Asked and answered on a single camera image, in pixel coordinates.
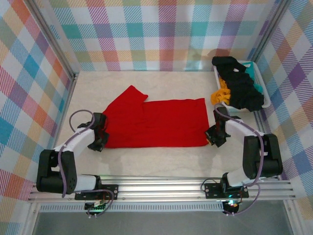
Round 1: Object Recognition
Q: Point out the red t-shirt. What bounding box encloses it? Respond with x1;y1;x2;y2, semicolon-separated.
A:
101;85;210;149

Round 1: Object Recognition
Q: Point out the yellow t-shirt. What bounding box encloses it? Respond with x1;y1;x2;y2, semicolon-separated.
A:
210;77;232;106

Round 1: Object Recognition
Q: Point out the black t-shirt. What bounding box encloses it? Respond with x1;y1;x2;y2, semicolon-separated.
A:
211;56;265;112

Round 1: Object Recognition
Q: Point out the white plastic basket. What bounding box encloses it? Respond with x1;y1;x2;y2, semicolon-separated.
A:
213;60;271;114

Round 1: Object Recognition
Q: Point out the left controller circuit board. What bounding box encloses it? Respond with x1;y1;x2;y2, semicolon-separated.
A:
84;199;108;213

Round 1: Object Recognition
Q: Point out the controller circuit board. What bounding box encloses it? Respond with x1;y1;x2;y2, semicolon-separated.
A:
222;199;240;213
84;199;108;213

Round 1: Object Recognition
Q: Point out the right controller circuit board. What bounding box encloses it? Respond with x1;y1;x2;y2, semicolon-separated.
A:
222;199;240;213

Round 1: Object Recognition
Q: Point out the teal t-shirt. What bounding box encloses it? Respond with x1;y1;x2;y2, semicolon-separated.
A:
242;61;264;95

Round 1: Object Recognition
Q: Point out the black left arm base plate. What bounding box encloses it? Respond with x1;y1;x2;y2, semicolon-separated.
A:
74;184;120;201

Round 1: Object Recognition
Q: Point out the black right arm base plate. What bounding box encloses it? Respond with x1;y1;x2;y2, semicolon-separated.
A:
204;182;249;199

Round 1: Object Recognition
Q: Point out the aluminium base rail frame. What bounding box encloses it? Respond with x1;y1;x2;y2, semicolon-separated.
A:
27;175;298;204

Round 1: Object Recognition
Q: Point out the slotted grey cable duct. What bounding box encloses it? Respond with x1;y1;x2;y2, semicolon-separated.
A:
39;204;225;212

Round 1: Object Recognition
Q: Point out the aluminium corner post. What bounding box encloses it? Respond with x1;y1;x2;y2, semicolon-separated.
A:
249;0;294;65
24;0;79;81

